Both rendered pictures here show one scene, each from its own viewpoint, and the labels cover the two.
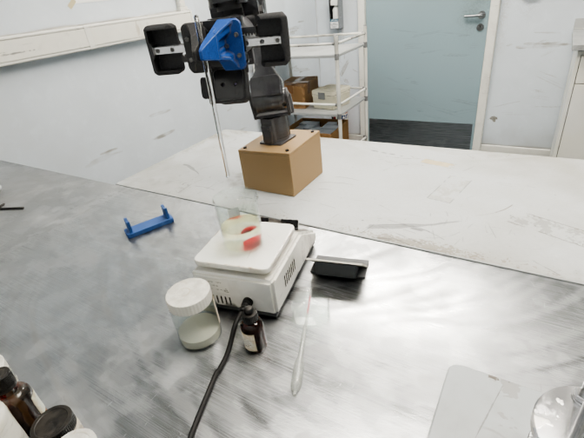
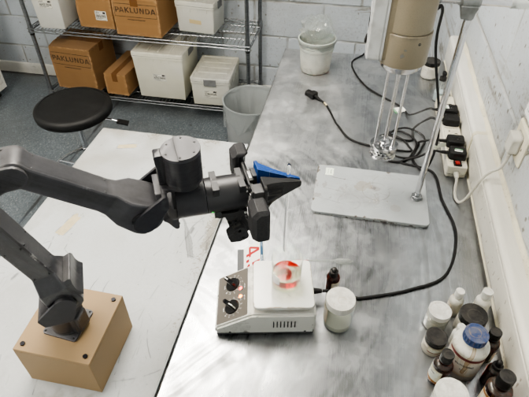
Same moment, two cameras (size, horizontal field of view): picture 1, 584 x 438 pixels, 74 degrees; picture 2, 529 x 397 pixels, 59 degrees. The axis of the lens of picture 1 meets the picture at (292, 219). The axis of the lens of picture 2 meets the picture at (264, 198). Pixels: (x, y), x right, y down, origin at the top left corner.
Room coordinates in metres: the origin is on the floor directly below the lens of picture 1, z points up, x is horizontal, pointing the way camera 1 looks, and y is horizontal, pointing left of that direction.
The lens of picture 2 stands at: (0.77, 0.60, 1.75)
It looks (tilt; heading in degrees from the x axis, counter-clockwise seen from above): 42 degrees down; 246
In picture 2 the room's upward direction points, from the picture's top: straight up
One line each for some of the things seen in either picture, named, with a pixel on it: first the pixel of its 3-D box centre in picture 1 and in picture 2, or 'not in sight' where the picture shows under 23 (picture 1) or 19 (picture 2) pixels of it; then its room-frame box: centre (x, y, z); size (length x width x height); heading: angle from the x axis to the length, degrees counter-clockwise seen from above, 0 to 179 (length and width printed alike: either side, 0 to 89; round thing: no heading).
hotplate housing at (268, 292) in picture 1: (257, 256); (269, 297); (0.52, 0.06, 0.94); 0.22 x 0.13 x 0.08; 157
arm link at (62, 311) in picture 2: (272, 102); (57, 291); (0.89, 0.01, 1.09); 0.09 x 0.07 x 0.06; 83
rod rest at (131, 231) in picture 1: (147, 220); not in sight; (0.74, 0.31, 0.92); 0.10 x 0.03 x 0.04; 121
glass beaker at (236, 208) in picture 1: (242, 222); (286, 268); (0.49, 0.07, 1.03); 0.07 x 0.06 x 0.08; 63
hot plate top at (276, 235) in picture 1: (246, 243); (282, 283); (0.50, 0.07, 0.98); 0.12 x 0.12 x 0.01; 67
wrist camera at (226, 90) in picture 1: (228, 80); (233, 217); (0.59, 0.07, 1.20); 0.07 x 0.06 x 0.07; 83
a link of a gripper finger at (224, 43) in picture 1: (222, 49); (276, 176); (0.51, 0.06, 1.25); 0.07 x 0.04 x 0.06; 170
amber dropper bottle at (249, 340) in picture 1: (252, 327); (333, 278); (0.37, 0.07, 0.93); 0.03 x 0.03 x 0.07
